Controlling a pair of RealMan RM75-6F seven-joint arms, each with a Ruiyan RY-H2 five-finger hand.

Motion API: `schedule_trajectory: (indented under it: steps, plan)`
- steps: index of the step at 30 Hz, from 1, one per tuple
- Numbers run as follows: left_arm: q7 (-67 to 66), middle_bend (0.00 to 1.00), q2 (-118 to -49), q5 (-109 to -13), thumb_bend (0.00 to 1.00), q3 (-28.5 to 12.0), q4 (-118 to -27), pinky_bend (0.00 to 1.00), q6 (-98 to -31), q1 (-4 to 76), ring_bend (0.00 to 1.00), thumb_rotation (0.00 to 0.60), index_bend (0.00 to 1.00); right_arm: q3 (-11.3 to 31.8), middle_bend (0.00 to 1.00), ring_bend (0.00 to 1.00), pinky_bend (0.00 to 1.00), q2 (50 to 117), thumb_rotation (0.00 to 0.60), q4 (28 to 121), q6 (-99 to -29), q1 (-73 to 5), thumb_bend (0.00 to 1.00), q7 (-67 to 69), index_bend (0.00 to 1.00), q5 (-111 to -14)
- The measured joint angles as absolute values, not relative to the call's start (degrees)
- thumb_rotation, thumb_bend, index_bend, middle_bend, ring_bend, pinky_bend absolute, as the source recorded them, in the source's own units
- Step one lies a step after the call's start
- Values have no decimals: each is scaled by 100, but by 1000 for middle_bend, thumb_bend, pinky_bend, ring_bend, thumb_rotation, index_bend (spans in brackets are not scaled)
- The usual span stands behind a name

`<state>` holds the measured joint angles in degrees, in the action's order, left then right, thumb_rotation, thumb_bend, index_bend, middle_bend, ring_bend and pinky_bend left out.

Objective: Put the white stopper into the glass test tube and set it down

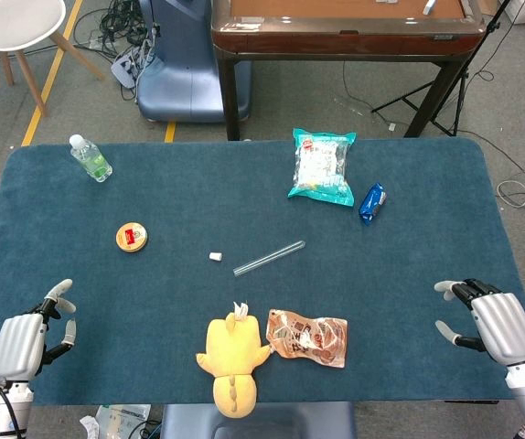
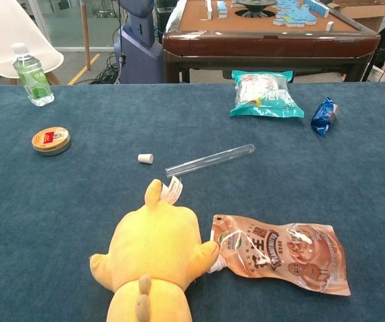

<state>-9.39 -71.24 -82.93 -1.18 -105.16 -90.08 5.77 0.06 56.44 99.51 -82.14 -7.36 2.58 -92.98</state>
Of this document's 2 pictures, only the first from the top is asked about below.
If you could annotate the yellow plush toy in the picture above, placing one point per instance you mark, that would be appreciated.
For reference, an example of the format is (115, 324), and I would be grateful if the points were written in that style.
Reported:
(235, 347)

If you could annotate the white chair with wooden legs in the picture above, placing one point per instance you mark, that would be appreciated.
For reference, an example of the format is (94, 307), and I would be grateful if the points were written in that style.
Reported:
(11, 18)

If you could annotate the transparent glass test tube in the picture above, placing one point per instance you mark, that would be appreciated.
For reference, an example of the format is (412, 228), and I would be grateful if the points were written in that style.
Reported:
(269, 258)

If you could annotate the brown peanut snack bag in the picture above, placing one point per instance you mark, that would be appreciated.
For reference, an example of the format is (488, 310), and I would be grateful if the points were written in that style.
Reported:
(308, 338)

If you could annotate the round orange tin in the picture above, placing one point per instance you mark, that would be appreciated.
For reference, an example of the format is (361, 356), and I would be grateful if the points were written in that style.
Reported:
(132, 238)

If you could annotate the clear plastic bag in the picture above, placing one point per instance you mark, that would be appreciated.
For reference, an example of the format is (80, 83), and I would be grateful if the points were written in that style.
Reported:
(121, 418)

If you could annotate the teal snack bag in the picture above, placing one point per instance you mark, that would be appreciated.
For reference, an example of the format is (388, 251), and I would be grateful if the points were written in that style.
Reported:
(322, 169)

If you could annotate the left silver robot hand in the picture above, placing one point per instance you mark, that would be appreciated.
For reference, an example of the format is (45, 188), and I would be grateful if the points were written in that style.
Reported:
(15, 343)

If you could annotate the small white cap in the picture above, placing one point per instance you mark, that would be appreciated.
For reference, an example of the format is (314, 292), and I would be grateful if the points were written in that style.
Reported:
(216, 256)

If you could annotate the white mahjong tile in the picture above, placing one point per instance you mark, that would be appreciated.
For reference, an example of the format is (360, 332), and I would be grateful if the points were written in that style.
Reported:
(429, 6)

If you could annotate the brown mahjong table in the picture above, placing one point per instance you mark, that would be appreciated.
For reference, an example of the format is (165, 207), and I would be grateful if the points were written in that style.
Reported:
(335, 41)

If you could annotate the blue cookie packet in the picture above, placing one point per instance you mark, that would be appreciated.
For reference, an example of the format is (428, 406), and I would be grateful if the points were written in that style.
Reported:
(372, 203)

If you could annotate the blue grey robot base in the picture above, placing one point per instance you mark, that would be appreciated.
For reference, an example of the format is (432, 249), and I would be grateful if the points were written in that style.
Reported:
(185, 82)

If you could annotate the dark blue table mat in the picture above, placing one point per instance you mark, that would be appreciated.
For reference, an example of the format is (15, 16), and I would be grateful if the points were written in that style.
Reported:
(198, 206)

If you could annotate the grey power strip with plugs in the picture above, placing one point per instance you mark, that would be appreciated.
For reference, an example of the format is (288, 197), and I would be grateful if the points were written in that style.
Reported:
(123, 68)

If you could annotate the clear bottle with green label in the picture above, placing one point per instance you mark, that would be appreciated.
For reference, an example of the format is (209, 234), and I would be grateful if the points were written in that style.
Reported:
(91, 160)

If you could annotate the black tripod stand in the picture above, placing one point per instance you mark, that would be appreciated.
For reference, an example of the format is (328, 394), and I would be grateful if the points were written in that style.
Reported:
(491, 24)

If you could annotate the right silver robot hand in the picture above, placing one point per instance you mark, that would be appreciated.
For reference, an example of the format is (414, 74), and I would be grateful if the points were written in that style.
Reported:
(502, 320)

